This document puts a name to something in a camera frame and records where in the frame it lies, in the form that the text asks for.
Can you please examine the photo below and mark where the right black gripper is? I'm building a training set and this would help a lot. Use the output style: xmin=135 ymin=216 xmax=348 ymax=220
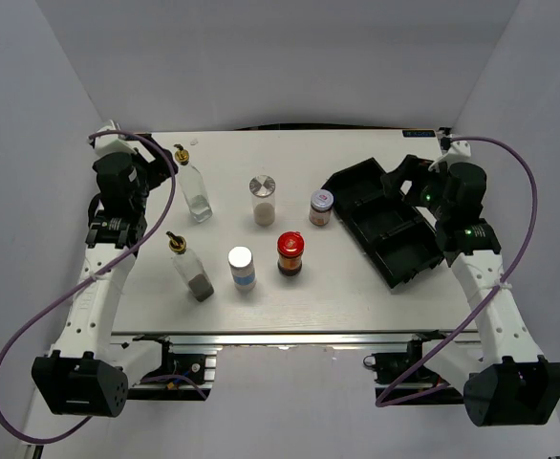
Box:
xmin=379 ymin=155 xmax=451 ymax=221

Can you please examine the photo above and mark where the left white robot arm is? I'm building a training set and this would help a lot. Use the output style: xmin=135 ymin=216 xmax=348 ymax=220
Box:
xmin=32 ymin=133 xmax=178 ymax=417

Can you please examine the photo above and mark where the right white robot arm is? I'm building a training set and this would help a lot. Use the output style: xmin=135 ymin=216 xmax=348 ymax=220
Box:
xmin=376 ymin=155 xmax=560 ymax=426

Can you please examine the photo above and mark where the black plastic organizer tray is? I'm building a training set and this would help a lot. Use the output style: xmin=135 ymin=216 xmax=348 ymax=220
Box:
xmin=322 ymin=158 xmax=443 ymax=289

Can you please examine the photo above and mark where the blue table logo sticker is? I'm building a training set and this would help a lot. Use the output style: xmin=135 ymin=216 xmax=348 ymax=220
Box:
xmin=401 ymin=129 xmax=437 ymax=139

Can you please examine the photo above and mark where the small white-lid sauce jar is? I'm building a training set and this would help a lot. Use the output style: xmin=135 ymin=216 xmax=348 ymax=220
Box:
xmin=309 ymin=189 xmax=334 ymax=227

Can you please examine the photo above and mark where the clear silver-lid spice jar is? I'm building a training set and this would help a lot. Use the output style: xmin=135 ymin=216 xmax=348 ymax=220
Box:
xmin=248 ymin=175 xmax=276 ymax=227

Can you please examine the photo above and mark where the blue-label silver-lid shaker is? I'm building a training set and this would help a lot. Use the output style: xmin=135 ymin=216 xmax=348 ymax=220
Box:
xmin=227 ymin=246 xmax=256 ymax=292

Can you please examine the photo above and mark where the red-lid dark sauce jar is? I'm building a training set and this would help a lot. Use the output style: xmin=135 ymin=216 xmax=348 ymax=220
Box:
xmin=276 ymin=231 xmax=305 ymax=276

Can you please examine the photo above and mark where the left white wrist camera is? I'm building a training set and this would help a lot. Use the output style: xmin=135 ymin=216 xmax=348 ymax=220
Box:
xmin=88 ymin=134 xmax=136 ymax=158

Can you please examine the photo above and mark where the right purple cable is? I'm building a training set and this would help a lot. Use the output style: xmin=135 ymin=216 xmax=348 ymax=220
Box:
xmin=374 ymin=136 xmax=539 ymax=408

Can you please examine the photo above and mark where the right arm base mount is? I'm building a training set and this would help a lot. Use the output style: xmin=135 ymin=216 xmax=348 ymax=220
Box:
xmin=362 ymin=331 xmax=463 ymax=405

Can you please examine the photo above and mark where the aluminium table frame rail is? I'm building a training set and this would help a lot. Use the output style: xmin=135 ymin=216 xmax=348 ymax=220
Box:
xmin=110 ymin=329 xmax=482 ymax=349

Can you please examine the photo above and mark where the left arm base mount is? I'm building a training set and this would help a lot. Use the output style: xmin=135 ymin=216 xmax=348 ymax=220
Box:
xmin=106 ymin=335 xmax=219 ymax=401

